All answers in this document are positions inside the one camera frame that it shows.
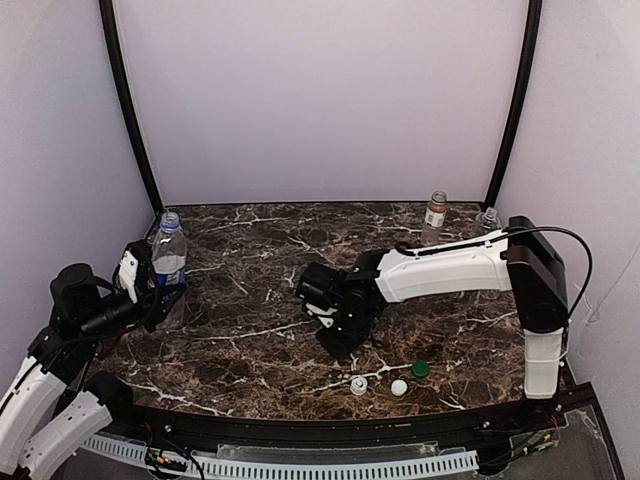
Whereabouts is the white slotted cable duct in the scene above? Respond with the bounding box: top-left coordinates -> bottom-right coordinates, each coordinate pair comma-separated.
81,434 -> 479,479

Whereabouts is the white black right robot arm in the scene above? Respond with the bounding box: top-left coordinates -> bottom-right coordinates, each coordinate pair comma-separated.
295,216 -> 570,400

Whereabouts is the white ribbed bottle cap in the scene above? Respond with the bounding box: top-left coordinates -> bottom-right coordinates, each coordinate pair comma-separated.
350,376 -> 368,396

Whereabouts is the black corner frame post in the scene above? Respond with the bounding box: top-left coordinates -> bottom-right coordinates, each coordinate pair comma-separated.
98,0 -> 164,215
483,0 -> 543,210

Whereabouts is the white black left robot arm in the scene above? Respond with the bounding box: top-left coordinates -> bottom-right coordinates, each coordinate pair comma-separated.
1,240 -> 186,479

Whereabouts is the black front frame rail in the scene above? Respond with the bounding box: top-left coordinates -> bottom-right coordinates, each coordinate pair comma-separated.
102,388 -> 571,453

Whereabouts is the black right corner frame post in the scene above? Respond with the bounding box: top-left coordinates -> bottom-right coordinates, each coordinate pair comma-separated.
483,0 -> 543,210

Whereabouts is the black left corner frame post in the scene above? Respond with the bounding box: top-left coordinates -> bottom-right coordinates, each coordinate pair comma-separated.
98,0 -> 164,215

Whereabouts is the blue cap water bottle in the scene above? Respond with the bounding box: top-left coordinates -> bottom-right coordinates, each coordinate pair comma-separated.
149,210 -> 189,331

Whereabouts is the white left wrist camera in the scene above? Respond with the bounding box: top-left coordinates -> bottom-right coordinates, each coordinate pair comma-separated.
118,250 -> 139,304

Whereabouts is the green lid brown jar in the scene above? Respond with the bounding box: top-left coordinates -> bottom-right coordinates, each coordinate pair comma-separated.
421,190 -> 447,246

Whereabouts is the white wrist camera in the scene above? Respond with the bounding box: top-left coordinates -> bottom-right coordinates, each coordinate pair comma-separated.
118,250 -> 139,304
303,302 -> 337,329

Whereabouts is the clear plastic bottle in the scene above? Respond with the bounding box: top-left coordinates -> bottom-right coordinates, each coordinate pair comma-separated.
476,207 -> 502,235

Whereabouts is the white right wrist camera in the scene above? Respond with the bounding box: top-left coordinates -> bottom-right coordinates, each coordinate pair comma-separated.
303,302 -> 337,329

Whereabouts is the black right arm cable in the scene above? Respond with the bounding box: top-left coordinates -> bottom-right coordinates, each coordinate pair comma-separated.
499,225 -> 596,321

